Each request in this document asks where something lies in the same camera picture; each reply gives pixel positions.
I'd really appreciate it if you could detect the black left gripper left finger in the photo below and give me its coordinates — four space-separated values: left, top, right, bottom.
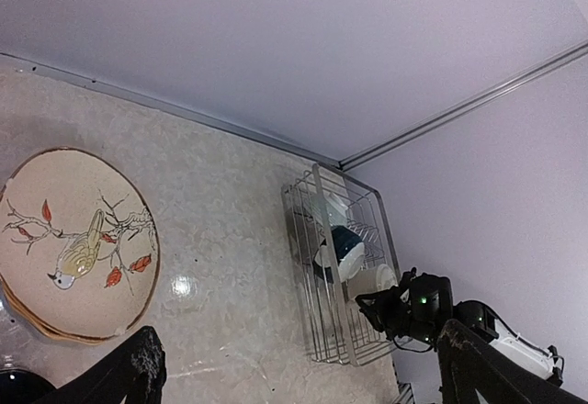
37 326 166 404

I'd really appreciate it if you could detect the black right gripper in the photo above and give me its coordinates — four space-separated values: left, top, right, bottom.
356 270 416 341

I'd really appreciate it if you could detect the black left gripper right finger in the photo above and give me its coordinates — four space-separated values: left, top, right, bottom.
437 320 584 403

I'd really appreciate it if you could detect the white mug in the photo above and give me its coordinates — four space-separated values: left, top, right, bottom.
347 264 397 302

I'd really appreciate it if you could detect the dark blue mug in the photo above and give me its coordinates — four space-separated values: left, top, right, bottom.
0 368 56 404

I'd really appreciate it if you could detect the cream bird pattern plate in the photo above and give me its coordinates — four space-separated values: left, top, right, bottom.
1 147 161 338

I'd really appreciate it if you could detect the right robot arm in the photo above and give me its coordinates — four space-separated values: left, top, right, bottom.
355 268 565 387

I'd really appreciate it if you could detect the teal white bowl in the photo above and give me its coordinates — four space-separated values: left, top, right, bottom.
312 225 366 284

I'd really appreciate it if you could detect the light green bowl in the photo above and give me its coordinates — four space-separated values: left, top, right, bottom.
323 192 349 226

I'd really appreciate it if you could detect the wire dish rack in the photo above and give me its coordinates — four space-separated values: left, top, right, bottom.
281 163 400 366

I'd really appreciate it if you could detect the right aluminium post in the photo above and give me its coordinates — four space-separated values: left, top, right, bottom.
339 40 587 172

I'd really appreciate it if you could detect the back aluminium rail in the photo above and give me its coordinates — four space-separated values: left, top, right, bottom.
0 51 344 171

